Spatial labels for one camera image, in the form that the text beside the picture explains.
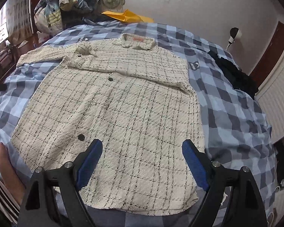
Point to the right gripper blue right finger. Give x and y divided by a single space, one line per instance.
198 163

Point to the black white wall lamp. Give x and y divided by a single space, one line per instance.
235 34

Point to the black clothes on bed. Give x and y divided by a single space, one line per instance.
238 79

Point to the white louvered wardrobe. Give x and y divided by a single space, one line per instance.
271 100

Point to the dark red wooden door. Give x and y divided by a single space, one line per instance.
270 57

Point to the blue checkered bed sheet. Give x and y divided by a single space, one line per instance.
236 129

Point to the yellow plastic bag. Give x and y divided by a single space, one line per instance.
128 17

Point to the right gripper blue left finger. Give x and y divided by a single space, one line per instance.
85 164

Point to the pile of mixed clothes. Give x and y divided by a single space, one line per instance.
54 16

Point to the cream plaid tweed shirt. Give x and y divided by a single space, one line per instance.
133 96

